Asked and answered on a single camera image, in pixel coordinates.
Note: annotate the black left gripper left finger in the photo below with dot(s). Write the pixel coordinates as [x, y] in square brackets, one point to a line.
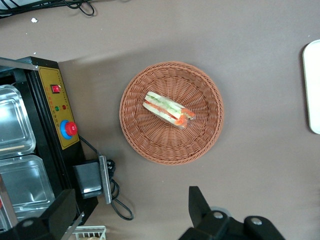
[53, 216]

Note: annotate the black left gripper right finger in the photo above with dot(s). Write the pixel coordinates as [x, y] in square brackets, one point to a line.
[212, 225]

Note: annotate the plastic-wrapped sandwich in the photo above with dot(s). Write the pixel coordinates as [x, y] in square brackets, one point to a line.
[166, 110]

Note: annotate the round brown wicker basket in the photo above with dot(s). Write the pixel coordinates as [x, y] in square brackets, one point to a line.
[200, 140]

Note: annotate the cream white plastic tray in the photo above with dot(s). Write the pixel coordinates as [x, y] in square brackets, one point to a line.
[312, 90]

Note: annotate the slim silver metal rod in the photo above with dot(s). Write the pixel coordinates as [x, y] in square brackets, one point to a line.
[74, 225]

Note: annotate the shiny steel food pan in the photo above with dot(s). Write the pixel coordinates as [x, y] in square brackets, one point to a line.
[25, 182]
[13, 120]

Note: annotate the small black box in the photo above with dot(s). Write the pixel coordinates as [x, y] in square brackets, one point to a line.
[87, 178]

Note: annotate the flat grey metal bar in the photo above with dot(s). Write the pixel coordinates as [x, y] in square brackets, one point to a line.
[105, 180]

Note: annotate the black machine with yellow panel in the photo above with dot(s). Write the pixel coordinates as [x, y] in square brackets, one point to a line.
[47, 140]

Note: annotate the thin wooden stick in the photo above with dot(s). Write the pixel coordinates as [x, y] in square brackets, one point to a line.
[12, 148]

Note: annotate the red emergency stop button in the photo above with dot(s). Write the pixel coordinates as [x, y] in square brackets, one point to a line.
[68, 128]

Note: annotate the red indicator light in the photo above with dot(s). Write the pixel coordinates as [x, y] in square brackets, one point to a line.
[64, 107]

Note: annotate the angled silver metal strip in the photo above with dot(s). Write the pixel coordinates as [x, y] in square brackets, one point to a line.
[18, 63]

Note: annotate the red rocker power switch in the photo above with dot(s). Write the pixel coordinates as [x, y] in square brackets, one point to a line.
[56, 89]

